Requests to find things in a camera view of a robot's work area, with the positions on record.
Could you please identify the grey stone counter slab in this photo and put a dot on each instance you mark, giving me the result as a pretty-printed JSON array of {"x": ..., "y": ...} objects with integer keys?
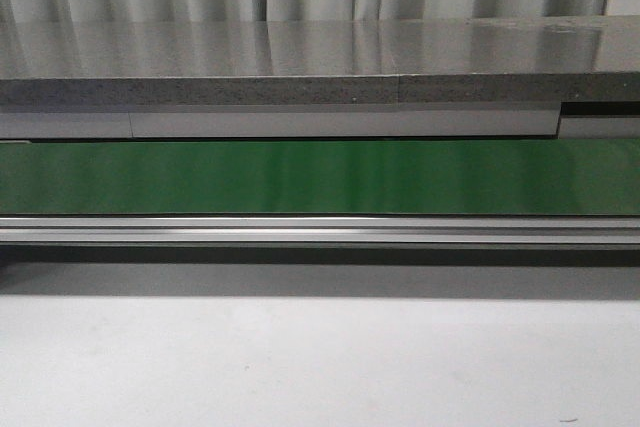
[{"x": 563, "y": 59}]

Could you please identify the aluminium front conveyor rail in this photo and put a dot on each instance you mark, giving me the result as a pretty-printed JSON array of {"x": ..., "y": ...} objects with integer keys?
[{"x": 332, "y": 231}]

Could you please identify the grey rear conveyor rail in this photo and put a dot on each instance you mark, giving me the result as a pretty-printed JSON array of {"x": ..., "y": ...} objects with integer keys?
[{"x": 592, "y": 119}]

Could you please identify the green conveyor belt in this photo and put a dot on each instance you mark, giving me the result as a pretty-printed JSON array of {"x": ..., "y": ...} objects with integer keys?
[{"x": 459, "y": 177}]

